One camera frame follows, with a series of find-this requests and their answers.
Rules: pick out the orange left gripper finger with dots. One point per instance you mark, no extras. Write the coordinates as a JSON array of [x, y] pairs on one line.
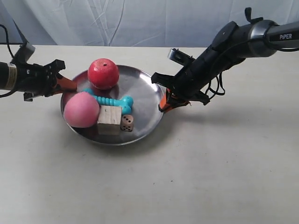
[[64, 84]]

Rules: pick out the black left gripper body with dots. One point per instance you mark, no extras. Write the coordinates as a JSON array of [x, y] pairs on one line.
[[36, 80]]

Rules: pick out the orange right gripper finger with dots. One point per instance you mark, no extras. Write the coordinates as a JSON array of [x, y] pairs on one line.
[[164, 105], [175, 103]]

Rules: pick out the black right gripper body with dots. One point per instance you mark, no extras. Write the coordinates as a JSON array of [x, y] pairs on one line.
[[188, 82]]

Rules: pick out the large round metal plate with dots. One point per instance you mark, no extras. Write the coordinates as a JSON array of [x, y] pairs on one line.
[[145, 95]]

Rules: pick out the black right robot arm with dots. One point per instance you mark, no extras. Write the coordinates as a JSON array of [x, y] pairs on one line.
[[231, 46]]

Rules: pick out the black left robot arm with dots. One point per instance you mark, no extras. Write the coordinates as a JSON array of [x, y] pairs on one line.
[[8, 78]]

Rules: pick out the pink foam egg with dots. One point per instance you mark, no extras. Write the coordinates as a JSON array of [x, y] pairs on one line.
[[82, 110]]

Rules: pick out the teal rubber bone toy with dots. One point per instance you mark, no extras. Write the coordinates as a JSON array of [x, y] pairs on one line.
[[125, 103]]

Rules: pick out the wooden die black dots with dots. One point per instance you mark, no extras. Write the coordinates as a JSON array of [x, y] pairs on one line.
[[127, 123]]

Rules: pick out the red toy apple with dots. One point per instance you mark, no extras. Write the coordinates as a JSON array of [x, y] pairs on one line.
[[103, 74]]

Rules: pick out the light wooden block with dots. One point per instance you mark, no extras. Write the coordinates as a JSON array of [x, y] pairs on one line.
[[109, 120]]

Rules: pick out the white wrinkled backdrop cloth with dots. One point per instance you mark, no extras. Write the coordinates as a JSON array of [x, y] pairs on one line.
[[133, 23]]

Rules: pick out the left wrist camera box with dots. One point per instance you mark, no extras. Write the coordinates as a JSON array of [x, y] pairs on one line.
[[24, 53]]

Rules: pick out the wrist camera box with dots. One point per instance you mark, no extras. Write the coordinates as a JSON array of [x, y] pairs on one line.
[[24, 53], [180, 57]]

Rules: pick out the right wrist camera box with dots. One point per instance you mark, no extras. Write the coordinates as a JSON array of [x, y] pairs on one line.
[[180, 57]]

